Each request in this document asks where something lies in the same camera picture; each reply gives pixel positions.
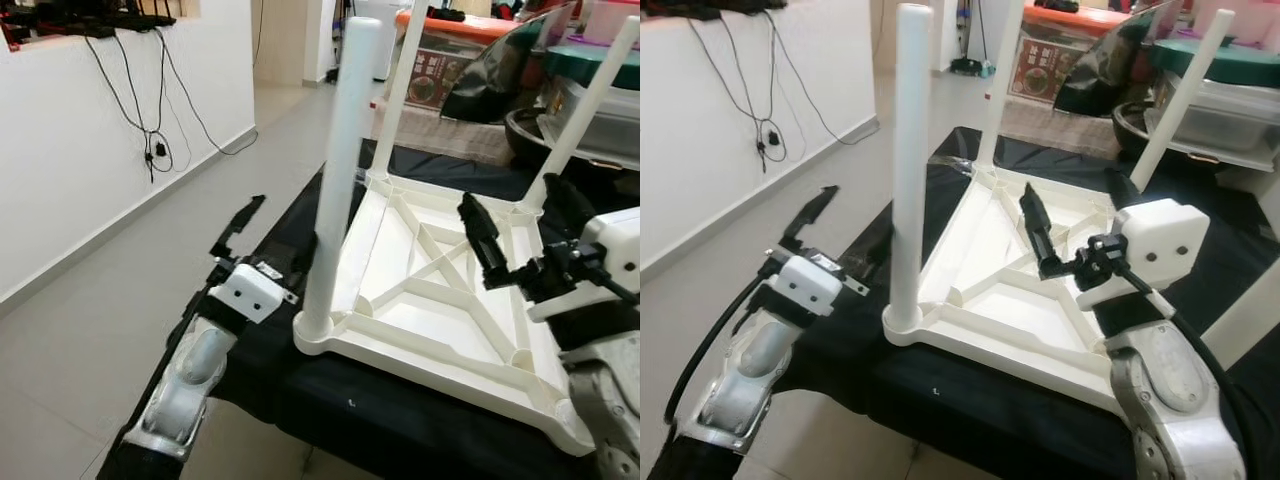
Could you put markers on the dark floor mop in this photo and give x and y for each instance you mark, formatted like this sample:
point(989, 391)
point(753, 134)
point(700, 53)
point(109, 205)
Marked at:
point(970, 68)
point(333, 74)

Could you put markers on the black router box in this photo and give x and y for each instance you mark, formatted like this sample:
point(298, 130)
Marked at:
point(90, 20)
point(710, 8)

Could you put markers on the small black flat item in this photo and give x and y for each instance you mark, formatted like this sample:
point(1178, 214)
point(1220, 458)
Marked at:
point(445, 15)
point(1058, 5)

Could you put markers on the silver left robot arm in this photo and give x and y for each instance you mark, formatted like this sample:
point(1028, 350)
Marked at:
point(190, 380)
point(745, 375)

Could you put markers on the pink plastic container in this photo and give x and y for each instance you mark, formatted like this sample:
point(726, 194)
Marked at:
point(1260, 18)
point(615, 20)

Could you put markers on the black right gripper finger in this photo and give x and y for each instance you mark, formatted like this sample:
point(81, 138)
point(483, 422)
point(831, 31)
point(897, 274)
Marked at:
point(485, 245)
point(1122, 190)
point(568, 210)
point(1042, 238)

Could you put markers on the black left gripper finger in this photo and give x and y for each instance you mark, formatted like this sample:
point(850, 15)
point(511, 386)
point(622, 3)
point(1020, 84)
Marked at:
point(238, 228)
point(810, 218)

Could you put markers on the white plastic table top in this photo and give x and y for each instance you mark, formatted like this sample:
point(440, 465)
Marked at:
point(430, 320)
point(1010, 310)

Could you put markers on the clear crinkled tape strip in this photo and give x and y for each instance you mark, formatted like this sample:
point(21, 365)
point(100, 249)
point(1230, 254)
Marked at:
point(950, 166)

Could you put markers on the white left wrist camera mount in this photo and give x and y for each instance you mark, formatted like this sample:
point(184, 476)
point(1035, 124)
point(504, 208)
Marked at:
point(250, 292)
point(815, 285)

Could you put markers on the black round wok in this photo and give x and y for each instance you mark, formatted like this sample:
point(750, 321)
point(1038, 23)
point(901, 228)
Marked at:
point(1128, 135)
point(520, 140)

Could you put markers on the clear plastic storage box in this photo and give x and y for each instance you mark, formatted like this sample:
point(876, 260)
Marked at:
point(1240, 125)
point(615, 125)

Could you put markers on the black power adapter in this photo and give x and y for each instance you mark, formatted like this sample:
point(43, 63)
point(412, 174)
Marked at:
point(770, 138)
point(160, 150)

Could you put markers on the black glossy bag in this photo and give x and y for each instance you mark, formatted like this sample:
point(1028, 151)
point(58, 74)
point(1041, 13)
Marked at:
point(500, 75)
point(1110, 70)

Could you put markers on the beige patterned cloth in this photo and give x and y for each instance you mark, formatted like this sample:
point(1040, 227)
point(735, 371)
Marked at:
point(1060, 130)
point(450, 140)

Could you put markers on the green round pot lid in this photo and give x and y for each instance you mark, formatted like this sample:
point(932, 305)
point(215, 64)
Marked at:
point(1250, 62)
point(600, 68)

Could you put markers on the orange plastic lid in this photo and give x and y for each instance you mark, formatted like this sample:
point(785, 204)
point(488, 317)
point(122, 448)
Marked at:
point(470, 25)
point(1080, 20)

